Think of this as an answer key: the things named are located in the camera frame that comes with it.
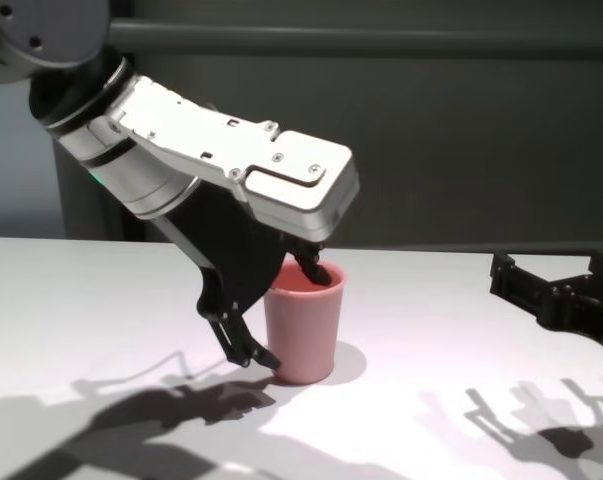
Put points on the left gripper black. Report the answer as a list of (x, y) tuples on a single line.
[(231, 260)]

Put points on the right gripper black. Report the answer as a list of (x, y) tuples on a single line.
[(581, 310)]

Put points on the pink plastic cup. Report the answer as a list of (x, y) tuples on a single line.
[(306, 335)]

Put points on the left robot arm silver black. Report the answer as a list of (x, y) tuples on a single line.
[(131, 185)]

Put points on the thick grey railing bar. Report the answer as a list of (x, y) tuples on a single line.
[(381, 37)]

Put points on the left wrist silver camera mount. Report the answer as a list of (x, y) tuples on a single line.
[(291, 190)]

